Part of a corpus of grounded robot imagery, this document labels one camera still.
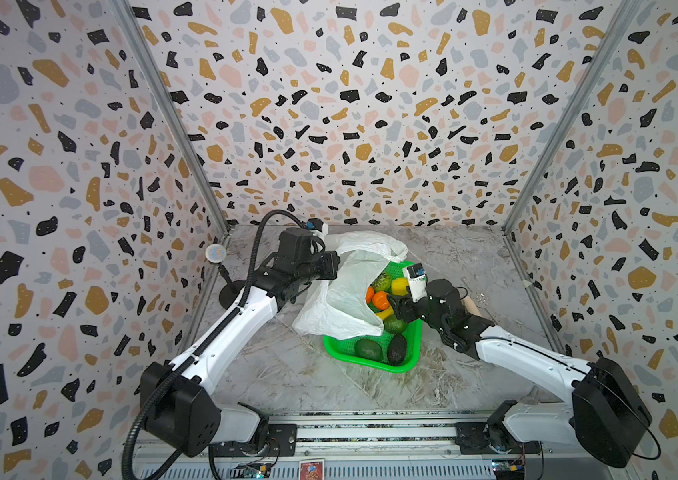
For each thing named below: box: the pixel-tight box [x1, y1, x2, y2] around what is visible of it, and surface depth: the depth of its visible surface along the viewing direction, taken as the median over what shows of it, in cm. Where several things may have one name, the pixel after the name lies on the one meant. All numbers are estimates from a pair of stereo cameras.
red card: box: [299, 459, 325, 480], surface depth 70 cm
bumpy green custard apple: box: [370, 270, 392, 293], surface depth 99 cm
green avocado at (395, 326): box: [384, 316, 408, 335], surface depth 91 cm
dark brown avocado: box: [387, 333, 407, 366], surface depth 87 cm
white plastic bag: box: [293, 231, 409, 340], surface depth 81 cm
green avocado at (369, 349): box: [354, 338, 383, 362], surface depth 86 cm
